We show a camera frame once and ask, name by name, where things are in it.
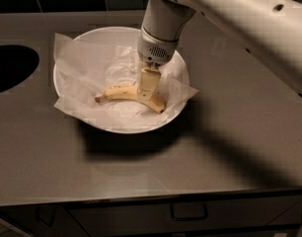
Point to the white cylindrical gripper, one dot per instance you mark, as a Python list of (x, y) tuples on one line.
[(155, 50)]

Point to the yellow banana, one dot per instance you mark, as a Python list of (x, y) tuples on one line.
[(130, 93)]

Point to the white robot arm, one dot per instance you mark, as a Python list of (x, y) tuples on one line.
[(270, 30)]

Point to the white bowl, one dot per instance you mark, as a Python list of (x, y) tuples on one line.
[(91, 40)]

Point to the white crumpled paper sheet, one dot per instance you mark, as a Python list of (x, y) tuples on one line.
[(85, 69)]

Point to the dark round sink opening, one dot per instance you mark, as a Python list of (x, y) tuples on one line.
[(17, 63)]

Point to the grey drawer front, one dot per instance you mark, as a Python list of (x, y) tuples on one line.
[(223, 214)]

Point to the black drawer handle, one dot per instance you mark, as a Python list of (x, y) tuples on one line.
[(188, 211)]

